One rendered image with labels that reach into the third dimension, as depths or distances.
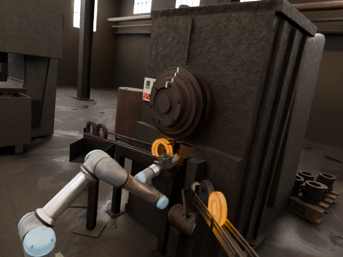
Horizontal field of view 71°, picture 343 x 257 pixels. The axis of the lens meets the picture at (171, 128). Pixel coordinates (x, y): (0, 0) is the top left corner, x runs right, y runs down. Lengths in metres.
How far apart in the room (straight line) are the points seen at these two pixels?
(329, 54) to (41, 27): 6.41
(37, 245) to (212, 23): 1.48
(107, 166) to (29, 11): 2.94
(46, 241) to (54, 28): 3.19
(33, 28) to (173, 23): 2.36
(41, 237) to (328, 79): 7.04
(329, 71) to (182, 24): 5.95
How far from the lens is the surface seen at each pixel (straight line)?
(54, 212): 1.32
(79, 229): 2.21
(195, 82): 1.48
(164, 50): 1.90
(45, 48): 3.90
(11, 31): 3.74
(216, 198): 1.20
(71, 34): 12.15
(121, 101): 4.50
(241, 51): 1.52
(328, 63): 7.46
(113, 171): 1.20
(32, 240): 1.23
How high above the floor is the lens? 1.33
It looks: 13 degrees down
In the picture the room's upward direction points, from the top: 8 degrees clockwise
